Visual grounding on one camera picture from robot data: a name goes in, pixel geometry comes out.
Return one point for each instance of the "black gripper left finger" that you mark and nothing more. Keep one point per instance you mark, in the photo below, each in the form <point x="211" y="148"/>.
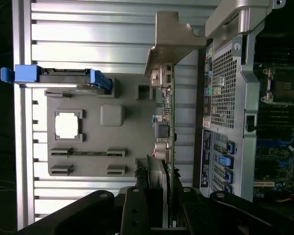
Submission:
<point x="134" y="210"/>

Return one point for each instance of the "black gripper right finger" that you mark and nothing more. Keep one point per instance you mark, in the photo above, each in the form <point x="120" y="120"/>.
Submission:
<point x="247" y="215"/>

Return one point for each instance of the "green motherboard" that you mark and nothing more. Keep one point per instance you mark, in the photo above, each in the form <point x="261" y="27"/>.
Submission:
<point x="272" y="159"/>

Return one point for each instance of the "green RAM stick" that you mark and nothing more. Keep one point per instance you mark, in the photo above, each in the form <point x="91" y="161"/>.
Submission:
<point x="88" y="153"/>

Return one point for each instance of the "grey parts rack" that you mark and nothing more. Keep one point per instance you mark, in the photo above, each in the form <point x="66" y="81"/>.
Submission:
<point x="93" y="142"/>

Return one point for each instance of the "silver CPU chip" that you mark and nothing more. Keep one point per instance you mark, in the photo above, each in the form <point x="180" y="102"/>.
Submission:
<point x="66" y="124"/>

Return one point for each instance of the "open PC case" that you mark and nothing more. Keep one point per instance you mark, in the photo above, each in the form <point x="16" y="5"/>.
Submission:
<point x="225" y="85"/>

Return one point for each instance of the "CPU socket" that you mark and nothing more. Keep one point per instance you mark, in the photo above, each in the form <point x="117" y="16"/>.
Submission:
<point x="284" y="85"/>

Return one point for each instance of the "silver hard disk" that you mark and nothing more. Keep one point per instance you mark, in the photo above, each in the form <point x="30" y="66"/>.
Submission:
<point x="63" y="72"/>

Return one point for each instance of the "blue disk carrier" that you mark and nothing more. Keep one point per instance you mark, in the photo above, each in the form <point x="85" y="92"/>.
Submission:
<point x="24" y="73"/>

